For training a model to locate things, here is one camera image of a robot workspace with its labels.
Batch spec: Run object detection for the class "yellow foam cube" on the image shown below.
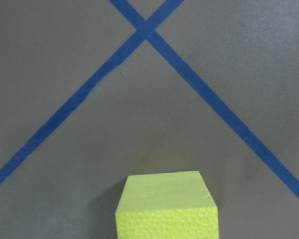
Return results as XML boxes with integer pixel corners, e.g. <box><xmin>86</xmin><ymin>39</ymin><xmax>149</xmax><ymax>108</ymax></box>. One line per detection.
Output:
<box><xmin>115</xmin><ymin>171</ymin><xmax>220</xmax><ymax>239</ymax></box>

